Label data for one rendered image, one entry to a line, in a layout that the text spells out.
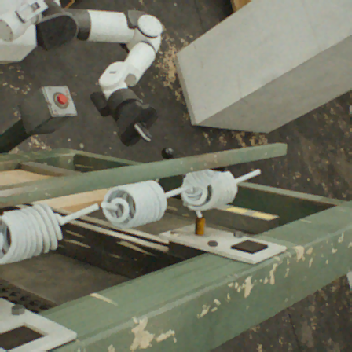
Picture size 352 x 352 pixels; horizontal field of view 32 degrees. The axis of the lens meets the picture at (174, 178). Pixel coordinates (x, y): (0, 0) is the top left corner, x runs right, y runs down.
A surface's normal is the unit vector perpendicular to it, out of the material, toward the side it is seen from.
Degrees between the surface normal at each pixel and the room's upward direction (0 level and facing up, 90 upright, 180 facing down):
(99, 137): 0
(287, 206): 90
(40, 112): 90
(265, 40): 90
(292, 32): 90
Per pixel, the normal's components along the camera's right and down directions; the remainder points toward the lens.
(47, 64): 0.69, -0.36
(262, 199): -0.64, 0.12
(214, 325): 0.77, 0.15
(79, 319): 0.04, -0.98
